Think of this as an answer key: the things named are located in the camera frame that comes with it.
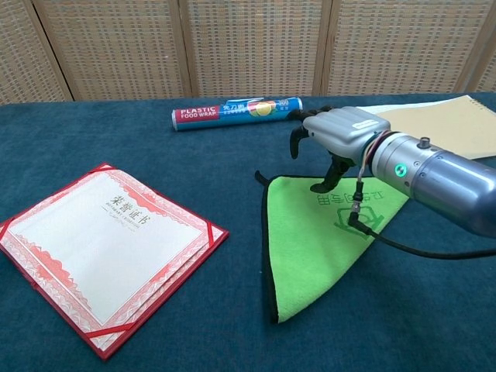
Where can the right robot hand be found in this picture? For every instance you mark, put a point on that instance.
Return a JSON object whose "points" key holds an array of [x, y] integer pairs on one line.
{"points": [[341, 129]]}

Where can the grey and green cloth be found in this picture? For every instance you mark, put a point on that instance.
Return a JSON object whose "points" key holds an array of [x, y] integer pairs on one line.
{"points": [[310, 252]]}

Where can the white paper sheets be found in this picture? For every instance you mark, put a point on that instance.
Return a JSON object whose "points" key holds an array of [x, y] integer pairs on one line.
{"points": [[407, 105]]}

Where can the woven folding screen panel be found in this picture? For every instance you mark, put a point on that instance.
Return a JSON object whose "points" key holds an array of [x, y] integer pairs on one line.
{"points": [[489, 66], [403, 46], [255, 46], [116, 50], [23, 58]]}

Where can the tan spiral notebook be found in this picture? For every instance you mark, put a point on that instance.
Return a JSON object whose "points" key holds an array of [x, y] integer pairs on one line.
{"points": [[445, 124]]}

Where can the plastic food wrap roll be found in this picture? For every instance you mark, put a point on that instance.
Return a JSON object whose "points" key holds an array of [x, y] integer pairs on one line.
{"points": [[236, 113]]}

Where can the blue tablecloth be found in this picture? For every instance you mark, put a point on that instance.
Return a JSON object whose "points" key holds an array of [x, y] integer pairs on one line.
{"points": [[217, 162]]}

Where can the red certificate folder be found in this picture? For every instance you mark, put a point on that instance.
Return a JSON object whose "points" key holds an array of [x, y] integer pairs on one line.
{"points": [[167, 295]]}

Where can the white certificate sheet red border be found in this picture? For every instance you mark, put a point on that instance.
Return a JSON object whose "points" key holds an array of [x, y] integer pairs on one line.
{"points": [[104, 252]]}

